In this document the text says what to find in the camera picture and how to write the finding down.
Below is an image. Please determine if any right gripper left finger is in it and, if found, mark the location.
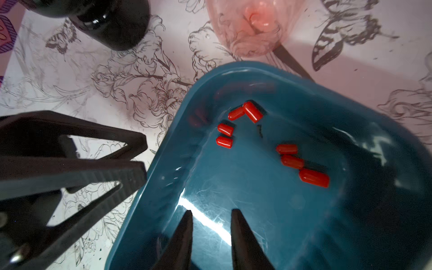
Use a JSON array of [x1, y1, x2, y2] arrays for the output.
[[152, 210, 193, 270]]

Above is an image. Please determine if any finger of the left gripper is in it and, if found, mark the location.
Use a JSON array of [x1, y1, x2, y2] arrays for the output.
[[1, 158, 147, 270], [1, 111, 147, 165]]

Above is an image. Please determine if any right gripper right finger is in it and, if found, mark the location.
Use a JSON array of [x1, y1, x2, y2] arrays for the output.
[[231, 209, 275, 270]]

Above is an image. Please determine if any teal plastic storage box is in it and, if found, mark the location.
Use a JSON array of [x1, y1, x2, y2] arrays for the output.
[[105, 61, 432, 270]]

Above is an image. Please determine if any red sleeve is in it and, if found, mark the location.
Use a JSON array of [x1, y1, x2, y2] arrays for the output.
[[281, 155, 305, 170], [228, 106, 245, 121], [217, 123, 234, 137], [216, 136, 234, 149], [276, 144, 298, 155], [243, 101, 263, 123], [299, 169, 330, 188]]

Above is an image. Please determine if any green plant in black vase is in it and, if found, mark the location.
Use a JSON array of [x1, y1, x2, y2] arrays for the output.
[[20, 0, 150, 51]]

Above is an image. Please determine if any pink spray bottle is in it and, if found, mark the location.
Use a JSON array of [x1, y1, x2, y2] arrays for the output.
[[206, 0, 305, 57]]

